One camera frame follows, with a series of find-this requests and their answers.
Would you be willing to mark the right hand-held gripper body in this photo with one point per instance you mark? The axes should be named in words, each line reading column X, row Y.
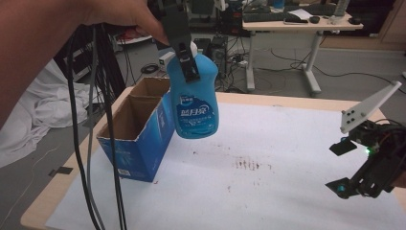
column 383, row 159

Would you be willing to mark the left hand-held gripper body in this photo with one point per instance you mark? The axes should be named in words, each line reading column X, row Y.
column 177, row 22

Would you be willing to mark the blue detergent bottle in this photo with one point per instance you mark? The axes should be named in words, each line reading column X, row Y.
column 194, row 111

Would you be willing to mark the blue cardboard box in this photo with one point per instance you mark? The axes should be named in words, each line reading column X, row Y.
column 140, row 153

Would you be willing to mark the person's right hand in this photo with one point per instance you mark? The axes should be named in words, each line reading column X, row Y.
column 401, row 182

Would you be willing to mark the white box device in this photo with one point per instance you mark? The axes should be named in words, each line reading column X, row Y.
column 166, row 60

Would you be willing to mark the black computer tower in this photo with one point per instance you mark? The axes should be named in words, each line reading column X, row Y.
column 219, row 56

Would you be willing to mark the round white table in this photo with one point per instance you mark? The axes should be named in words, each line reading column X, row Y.
column 134, row 40

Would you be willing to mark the white power strip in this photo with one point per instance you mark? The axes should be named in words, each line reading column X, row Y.
column 242, row 63

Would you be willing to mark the white table mat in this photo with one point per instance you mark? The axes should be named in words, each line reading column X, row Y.
column 255, row 198

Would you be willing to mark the black keyboard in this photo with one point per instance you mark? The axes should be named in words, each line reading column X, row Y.
column 316, row 9
column 268, row 16

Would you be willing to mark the light wooden desk white legs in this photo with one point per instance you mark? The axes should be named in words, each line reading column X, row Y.
column 287, row 26

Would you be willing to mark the white paper sheet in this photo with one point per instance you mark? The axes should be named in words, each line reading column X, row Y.
column 301, row 13

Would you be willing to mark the black computer mouse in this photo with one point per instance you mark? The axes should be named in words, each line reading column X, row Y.
column 355, row 20
column 314, row 19

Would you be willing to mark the white cloth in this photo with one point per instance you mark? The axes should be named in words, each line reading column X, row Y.
column 48, row 105

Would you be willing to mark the black floor tape piece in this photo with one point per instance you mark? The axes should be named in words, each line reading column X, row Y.
column 60, row 171

